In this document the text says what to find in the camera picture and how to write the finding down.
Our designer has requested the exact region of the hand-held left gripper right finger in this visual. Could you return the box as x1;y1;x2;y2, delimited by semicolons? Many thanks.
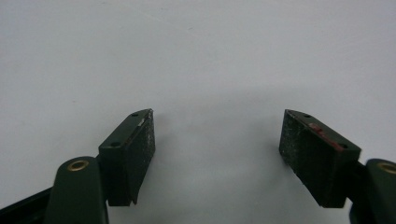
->
278;108;362;209

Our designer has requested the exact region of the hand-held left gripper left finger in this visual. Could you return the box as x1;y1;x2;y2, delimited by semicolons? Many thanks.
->
98;108;156;207

